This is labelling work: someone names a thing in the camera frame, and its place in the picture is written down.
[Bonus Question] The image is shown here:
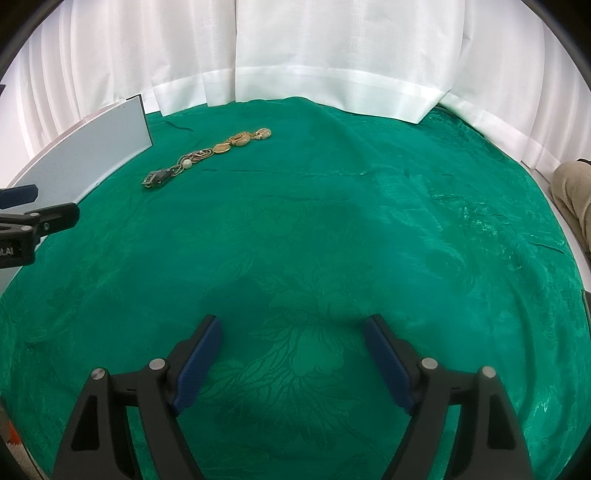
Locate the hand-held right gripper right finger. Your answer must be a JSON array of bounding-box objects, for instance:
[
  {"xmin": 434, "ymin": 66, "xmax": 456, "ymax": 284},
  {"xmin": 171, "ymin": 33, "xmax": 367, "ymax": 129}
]
[{"xmin": 363, "ymin": 315, "xmax": 534, "ymax": 480}]

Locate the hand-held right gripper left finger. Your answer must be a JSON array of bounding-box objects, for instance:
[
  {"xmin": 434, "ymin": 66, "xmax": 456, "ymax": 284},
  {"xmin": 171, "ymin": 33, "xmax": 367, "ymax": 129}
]
[{"xmin": 53, "ymin": 315, "xmax": 223, "ymax": 480}]

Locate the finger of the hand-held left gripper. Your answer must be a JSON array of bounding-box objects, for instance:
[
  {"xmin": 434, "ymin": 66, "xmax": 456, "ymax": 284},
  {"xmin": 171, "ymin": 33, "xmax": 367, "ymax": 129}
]
[
  {"xmin": 0, "ymin": 185, "xmax": 39, "ymax": 210},
  {"xmin": 0, "ymin": 202, "xmax": 81, "ymax": 241}
]

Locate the gold necklace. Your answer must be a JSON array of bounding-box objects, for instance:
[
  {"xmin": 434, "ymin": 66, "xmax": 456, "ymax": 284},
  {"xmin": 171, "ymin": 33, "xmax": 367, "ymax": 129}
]
[{"xmin": 141, "ymin": 127, "xmax": 273, "ymax": 190}]

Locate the green patterned cloth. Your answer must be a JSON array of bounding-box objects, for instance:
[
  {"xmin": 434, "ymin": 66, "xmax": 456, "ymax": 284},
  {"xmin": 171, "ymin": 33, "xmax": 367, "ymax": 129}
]
[{"xmin": 0, "ymin": 96, "xmax": 591, "ymax": 480}]

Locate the person's leg in khaki trousers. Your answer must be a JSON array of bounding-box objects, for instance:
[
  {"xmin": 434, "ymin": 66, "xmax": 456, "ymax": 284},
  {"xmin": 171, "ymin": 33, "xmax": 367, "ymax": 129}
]
[{"xmin": 551, "ymin": 159, "xmax": 591, "ymax": 260}]

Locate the white curtain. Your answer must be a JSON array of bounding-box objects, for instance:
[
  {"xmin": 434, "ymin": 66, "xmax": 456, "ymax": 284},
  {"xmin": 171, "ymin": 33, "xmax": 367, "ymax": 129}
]
[{"xmin": 0, "ymin": 0, "xmax": 591, "ymax": 185}]

